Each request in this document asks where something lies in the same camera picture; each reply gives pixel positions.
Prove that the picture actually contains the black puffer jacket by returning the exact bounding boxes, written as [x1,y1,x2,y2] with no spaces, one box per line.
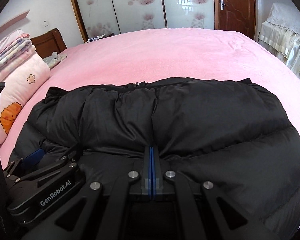
[4,78,300,239]

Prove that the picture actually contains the pink cartoon pillow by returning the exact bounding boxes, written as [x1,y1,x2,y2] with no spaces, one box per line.
[0,53,50,145]

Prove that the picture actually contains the grey cloth near headboard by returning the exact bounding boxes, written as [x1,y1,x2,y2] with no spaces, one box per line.
[43,51,67,69]

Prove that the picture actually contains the folded striped pink quilt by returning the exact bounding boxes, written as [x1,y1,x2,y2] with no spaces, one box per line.
[0,29,36,82]

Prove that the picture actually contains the brown wooden headboard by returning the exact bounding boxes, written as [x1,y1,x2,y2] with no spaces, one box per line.
[30,28,67,59]

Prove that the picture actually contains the items on bedside table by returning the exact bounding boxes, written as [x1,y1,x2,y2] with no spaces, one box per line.
[86,33,114,43]

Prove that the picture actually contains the pink bed sheet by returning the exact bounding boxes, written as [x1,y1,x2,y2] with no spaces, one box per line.
[0,27,300,233]

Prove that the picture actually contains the floral sliding wardrobe doors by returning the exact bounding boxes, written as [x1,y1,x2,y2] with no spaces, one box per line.
[71,0,217,41]

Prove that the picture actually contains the brown wooden door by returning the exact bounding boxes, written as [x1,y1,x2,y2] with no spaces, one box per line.
[214,0,256,40]

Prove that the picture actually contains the white lace covered furniture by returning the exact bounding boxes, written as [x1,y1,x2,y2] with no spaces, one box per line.
[258,2,300,79]

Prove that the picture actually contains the pink wall shelf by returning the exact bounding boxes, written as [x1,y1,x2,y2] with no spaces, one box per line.
[0,10,30,34]

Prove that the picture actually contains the white wall socket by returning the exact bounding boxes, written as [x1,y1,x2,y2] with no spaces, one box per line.
[43,21,49,27]

